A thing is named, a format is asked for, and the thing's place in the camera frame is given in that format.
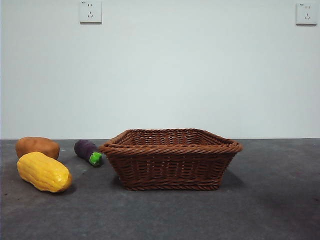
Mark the brown wicker basket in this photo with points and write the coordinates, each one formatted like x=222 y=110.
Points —
x=170 y=162

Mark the purple eggplant with green stem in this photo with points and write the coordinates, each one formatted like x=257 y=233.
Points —
x=83 y=148

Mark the brown potato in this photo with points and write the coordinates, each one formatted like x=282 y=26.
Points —
x=37 y=146

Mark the yellow corn cob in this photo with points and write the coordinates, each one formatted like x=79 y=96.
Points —
x=42 y=172

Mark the white wall socket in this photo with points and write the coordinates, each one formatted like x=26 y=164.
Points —
x=306 y=14
x=90 y=12

